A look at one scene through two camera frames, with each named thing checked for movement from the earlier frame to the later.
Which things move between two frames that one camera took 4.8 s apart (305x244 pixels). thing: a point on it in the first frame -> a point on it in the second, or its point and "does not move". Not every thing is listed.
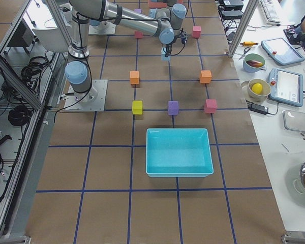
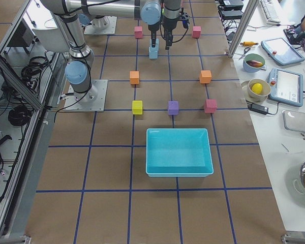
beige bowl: (258, 90) does not move
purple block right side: (173, 108) does not move
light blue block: (163, 52) -> (157, 46)
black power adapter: (258, 108) does not move
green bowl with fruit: (253, 62) does not move
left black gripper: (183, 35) -> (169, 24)
